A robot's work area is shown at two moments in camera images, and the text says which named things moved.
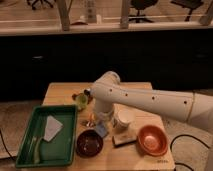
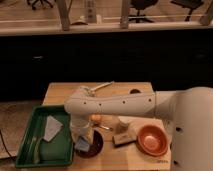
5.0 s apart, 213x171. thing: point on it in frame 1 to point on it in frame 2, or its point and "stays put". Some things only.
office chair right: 189,4 stays put
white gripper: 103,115 to 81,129
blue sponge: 101,129 to 82,144
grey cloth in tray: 53,126 stays put
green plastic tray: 60,149 stays put
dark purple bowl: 89,143 stays put
